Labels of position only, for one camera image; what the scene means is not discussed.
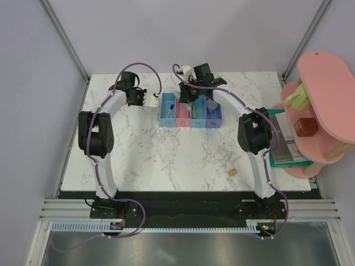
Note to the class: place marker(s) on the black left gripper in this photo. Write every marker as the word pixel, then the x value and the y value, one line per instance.
pixel 141 92

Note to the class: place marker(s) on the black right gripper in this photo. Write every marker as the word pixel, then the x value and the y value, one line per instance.
pixel 185 97

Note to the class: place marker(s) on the pink correction tape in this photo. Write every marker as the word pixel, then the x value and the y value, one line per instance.
pixel 184 111

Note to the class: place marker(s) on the blue whiteboard marker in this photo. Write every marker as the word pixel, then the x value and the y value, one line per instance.
pixel 170 110

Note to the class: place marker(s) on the teal blue plastic bin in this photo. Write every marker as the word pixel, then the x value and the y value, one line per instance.
pixel 200 121

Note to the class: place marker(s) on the pink plastic bin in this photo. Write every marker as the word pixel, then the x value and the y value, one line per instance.
pixel 181 122

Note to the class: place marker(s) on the clear jar of clips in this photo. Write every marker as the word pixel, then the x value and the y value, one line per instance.
pixel 211 106

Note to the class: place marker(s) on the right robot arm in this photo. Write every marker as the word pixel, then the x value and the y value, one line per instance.
pixel 254 126

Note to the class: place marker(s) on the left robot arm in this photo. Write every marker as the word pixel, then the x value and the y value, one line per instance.
pixel 95 131

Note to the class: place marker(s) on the light blue left bin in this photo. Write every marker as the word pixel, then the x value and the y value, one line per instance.
pixel 166 100

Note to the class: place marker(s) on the dark blue plastic bin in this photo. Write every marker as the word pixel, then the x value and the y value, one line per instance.
pixel 215 119

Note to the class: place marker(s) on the small gold binder clip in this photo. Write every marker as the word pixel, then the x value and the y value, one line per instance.
pixel 232 172

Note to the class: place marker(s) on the yellow cup on shelf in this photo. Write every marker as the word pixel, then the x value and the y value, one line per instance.
pixel 299 100

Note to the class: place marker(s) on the green book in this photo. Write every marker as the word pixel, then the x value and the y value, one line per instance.
pixel 287 154

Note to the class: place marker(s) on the brown cube on shelf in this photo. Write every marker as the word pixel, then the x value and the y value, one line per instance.
pixel 306 127

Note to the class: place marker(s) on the pink wooden shelf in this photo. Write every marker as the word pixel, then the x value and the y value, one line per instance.
pixel 329 84

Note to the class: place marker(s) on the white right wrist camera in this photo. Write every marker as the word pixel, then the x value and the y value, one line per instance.
pixel 186 73

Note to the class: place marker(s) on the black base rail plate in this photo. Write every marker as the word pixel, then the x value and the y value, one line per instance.
pixel 189 209

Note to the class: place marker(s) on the aluminium frame rails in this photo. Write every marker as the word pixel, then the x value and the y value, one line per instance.
pixel 322 210

